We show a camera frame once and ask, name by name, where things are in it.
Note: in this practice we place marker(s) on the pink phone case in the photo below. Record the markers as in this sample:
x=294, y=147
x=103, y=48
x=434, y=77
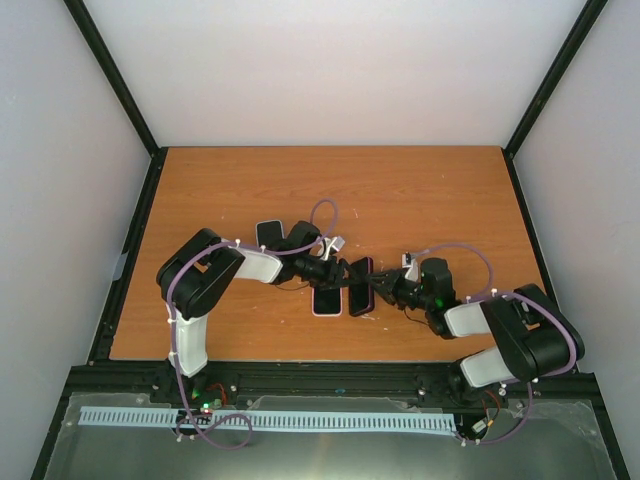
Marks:
x=327, y=312

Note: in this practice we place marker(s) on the black smartphone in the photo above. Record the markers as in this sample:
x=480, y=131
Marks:
x=327, y=300

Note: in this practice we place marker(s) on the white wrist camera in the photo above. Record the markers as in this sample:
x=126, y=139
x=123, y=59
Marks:
x=410, y=267
x=331, y=246

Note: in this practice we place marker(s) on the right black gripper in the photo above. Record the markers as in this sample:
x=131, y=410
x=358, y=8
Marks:
x=386, y=294

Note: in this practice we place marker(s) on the light blue phone case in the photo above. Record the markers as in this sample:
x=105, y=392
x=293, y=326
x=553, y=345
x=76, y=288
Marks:
x=283, y=232

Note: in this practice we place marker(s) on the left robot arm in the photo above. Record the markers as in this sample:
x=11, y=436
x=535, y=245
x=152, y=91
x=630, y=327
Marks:
x=194, y=279

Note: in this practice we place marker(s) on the small electronics board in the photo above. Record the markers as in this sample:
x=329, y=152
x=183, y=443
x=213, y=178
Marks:
x=209, y=401

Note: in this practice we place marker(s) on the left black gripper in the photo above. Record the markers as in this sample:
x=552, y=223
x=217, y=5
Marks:
x=334, y=278

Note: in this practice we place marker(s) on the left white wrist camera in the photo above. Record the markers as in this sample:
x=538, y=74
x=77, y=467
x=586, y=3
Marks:
x=331, y=246

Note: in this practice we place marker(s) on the maroon smartphone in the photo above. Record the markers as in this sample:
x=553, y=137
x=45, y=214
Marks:
x=361, y=299

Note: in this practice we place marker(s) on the black aluminium frame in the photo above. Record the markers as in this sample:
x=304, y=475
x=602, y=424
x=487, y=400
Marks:
x=102, y=375

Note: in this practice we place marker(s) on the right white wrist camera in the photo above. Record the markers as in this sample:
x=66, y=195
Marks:
x=410, y=267

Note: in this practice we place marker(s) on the blue smartphone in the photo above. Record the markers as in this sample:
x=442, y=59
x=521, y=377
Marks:
x=269, y=231

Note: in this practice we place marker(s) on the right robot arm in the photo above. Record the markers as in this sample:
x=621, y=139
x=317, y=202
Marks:
x=532, y=338

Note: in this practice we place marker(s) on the light blue cable duct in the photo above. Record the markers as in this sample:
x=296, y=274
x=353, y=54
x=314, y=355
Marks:
x=278, y=421

